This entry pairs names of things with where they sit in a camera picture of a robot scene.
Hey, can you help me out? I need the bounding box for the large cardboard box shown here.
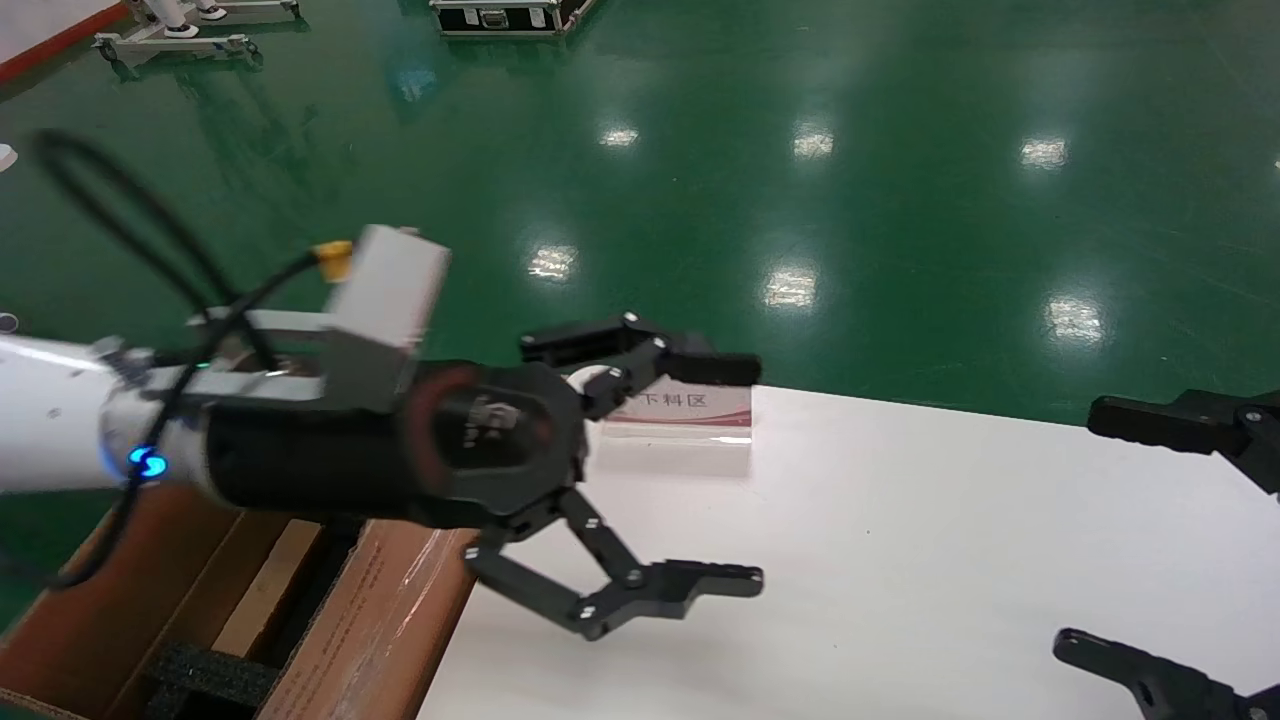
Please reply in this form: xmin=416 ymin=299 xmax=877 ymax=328
xmin=0 ymin=485 xmax=481 ymax=720

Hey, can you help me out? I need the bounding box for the acrylic table sign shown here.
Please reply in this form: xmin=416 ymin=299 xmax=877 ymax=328
xmin=600 ymin=385 xmax=754 ymax=447

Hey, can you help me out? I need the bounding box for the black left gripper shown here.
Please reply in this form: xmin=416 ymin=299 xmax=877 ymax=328
xmin=205 ymin=312 xmax=766 ymax=643

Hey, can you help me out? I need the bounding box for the grey metal robot stand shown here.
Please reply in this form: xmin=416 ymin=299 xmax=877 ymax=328
xmin=95 ymin=0 xmax=301 ymax=71

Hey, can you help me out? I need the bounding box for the silver camera mount bracket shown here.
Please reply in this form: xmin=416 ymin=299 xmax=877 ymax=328
xmin=95 ymin=308 xmax=333 ymax=406

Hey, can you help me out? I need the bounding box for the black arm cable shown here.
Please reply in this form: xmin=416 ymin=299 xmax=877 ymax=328
xmin=0 ymin=128 xmax=346 ymax=593

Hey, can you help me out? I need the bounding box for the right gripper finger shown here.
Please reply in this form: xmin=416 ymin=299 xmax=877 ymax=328
xmin=1086 ymin=390 xmax=1280 ymax=498
xmin=1052 ymin=630 xmax=1280 ymax=720

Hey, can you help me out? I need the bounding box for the black flight case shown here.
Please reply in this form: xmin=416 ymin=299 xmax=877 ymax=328
xmin=430 ymin=0 xmax=601 ymax=39

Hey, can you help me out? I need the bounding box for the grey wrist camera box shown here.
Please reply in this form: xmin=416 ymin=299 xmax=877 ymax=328
xmin=325 ymin=225 xmax=452 ymax=411

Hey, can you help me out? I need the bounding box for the black foam insert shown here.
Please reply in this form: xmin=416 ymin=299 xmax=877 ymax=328
xmin=140 ymin=515 xmax=363 ymax=720

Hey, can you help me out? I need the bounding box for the small cardboard box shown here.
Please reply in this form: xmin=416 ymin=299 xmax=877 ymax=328
xmin=210 ymin=518 xmax=327 ymax=661

